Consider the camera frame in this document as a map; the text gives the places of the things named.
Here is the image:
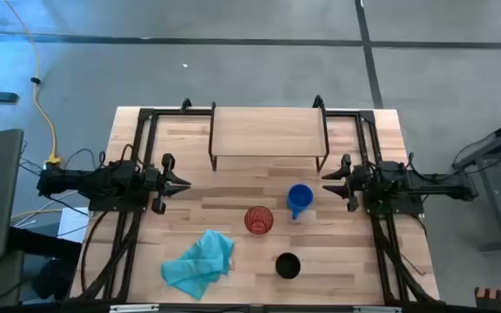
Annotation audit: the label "red faceted plastic tumbler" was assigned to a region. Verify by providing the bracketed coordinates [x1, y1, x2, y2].
[244, 205, 275, 236]

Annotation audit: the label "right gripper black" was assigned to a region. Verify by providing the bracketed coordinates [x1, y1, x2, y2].
[320, 152, 368, 213]

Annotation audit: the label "black cable bundle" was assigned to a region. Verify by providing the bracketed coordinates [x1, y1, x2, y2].
[79, 210, 144, 302]
[371, 215, 437, 303]

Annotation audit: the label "silver metal bracket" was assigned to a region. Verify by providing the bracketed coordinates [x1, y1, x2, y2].
[353, 305, 403, 313]
[110, 303, 160, 313]

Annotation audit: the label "white paper sheet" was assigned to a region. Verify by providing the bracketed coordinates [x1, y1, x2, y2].
[57, 207, 90, 243]

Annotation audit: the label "thin yellow cable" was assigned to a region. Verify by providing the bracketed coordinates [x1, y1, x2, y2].
[10, 208, 63, 222]

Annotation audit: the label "black allen key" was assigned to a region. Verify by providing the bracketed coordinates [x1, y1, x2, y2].
[400, 253, 428, 277]

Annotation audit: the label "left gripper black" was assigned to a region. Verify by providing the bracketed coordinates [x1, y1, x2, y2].
[144, 152, 192, 216]

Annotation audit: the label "black aluminium table frame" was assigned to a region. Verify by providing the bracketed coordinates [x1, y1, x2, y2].
[70, 106, 441, 305]

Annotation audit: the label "teal knitted cloth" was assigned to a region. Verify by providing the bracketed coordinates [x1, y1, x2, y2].
[160, 229, 236, 301]

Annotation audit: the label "black cup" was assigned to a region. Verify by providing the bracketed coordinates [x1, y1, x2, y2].
[274, 252, 302, 280]

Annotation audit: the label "thin black cable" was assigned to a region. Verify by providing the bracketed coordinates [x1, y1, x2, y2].
[18, 141, 108, 175]

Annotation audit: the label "black bag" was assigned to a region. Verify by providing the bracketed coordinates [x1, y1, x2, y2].
[6, 225, 83, 301]

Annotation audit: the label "yellow floor cable with plug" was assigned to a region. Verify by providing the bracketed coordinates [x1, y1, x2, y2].
[4, 0, 63, 167]

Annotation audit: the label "wooden shelf black metal legs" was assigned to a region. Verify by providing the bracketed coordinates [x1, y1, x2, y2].
[208, 100, 331, 173]

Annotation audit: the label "blue plastic mug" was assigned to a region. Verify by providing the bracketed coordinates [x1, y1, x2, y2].
[286, 183, 315, 221]

